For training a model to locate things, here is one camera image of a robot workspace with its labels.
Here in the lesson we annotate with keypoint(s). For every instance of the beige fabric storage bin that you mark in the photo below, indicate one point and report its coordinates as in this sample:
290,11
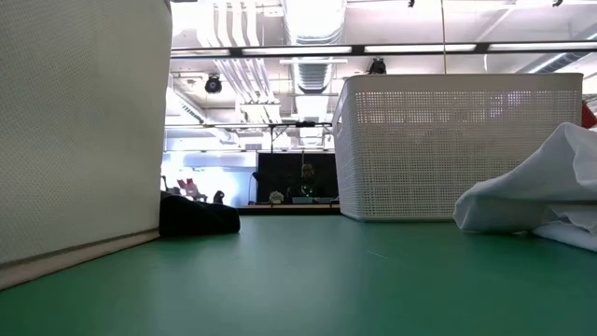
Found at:
79,140

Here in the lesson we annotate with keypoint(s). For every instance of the red toolbox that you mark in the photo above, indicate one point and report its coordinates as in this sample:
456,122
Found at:
588,116

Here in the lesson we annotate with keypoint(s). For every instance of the white button shirt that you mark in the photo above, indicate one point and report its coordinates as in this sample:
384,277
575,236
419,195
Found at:
550,186

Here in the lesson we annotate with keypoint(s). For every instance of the black partition panel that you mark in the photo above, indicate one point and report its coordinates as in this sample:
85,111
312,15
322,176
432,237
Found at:
273,172

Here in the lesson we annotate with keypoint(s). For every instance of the black round ceiling lamp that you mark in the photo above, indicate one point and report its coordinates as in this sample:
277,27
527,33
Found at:
213,85

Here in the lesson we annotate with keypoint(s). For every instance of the green table mat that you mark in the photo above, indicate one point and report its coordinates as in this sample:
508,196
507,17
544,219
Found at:
298,280

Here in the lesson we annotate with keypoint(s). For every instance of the black ceiling device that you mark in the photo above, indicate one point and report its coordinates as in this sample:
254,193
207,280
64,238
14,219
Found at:
378,67

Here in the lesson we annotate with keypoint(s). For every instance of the red chair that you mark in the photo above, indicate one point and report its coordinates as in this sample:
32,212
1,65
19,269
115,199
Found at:
189,186

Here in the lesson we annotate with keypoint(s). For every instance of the black chair back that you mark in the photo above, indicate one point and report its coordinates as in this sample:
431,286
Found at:
219,197

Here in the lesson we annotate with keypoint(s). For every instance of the person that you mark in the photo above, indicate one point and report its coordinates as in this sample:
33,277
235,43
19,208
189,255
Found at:
308,170

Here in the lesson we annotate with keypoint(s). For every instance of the small black garment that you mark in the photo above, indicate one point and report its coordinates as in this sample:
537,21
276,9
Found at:
196,217

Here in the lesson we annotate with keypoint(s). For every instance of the small white crumpled item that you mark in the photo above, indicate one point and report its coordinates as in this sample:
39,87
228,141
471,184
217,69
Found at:
276,197

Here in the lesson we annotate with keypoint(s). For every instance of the white perforated plastic basket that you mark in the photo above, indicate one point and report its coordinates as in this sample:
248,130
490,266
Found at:
457,154

